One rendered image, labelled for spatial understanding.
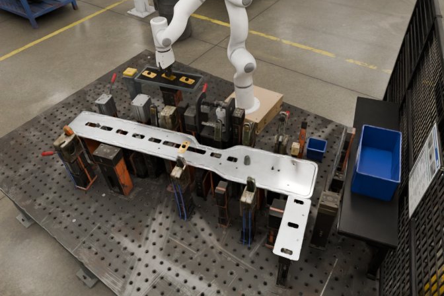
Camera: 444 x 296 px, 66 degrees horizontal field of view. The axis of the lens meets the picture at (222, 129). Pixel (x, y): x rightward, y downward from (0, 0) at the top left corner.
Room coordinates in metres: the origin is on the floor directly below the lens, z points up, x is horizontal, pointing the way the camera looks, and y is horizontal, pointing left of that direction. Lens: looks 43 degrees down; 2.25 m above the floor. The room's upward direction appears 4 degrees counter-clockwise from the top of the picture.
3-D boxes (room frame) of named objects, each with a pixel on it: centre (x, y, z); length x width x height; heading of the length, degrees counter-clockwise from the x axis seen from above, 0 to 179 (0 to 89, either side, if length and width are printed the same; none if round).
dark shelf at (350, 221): (1.06, -0.70, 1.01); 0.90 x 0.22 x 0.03; 157
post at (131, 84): (1.73, 0.52, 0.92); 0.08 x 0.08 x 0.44; 67
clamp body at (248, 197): (0.88, -0.09, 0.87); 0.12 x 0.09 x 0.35; 157
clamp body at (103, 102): (1.62, 0.68, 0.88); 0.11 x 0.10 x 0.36; 157
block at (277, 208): (0.84, -0.22, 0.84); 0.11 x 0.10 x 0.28; 157
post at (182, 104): (1.46, 0.20, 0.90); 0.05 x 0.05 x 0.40; 67
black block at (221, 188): (0.96, 0.02, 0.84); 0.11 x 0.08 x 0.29; 157
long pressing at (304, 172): (1.23, 0.22, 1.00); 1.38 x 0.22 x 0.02; 67
